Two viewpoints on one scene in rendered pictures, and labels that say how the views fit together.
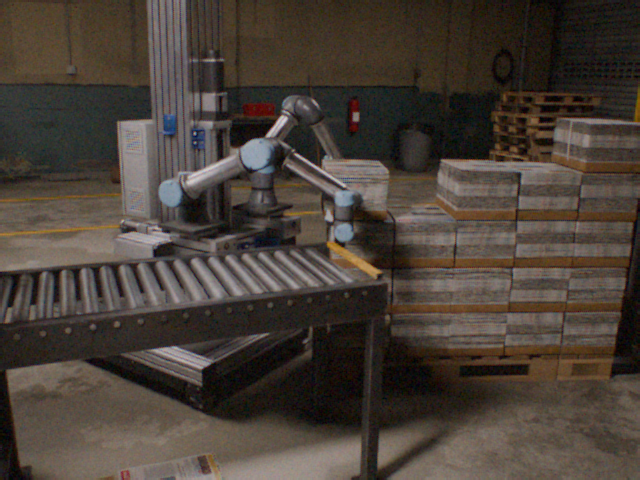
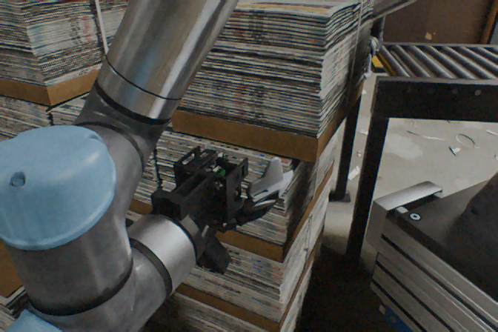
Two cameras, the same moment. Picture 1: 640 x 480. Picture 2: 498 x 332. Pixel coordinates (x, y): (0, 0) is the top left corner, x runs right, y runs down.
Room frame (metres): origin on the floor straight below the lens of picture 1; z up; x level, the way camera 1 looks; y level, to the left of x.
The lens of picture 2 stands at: (3.56, 0.20, 1.13)
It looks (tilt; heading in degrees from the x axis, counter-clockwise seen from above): 31 degrees down; 210
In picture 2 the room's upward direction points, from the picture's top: straight up
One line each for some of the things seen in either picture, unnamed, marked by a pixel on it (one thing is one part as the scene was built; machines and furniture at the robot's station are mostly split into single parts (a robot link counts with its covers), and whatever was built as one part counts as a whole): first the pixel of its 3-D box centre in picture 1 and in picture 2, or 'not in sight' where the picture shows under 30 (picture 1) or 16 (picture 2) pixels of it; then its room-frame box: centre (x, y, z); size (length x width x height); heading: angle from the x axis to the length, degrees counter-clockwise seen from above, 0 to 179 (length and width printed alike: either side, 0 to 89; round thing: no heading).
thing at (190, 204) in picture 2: not in sight; (200, 203); (3.29, -0.01, 0.88); 0.12 x 0.08 x 0.09; 3
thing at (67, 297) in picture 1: (67, 297); not in sight; (1.80, 0.82, 0.77); 0.47 x 0.05 x 0.05; 23
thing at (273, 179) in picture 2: not in sight; (273, 176); (3.19, 0.03, 0.88); 0.09 x 0.03 x 0.06; 157
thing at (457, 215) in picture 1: (473, 206); (70, 67); (2.95, -0.71, 0.86); 0.38 x 0.29 x 0.04; 5
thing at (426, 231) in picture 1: (441, 291); (134, 208); (2.94, -0.58, 0.42); 1.17 x 0.39 x 0.83; 94
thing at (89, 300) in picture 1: (89, 295); not in sight; (1.83, 0.76, 0.77); 0.47 x 0.05 x 0.05; 23
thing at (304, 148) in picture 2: not in sight; (256, 118); (3.00, -0.10, 0.86); 0.29 x 0.16 x 0.04; 94
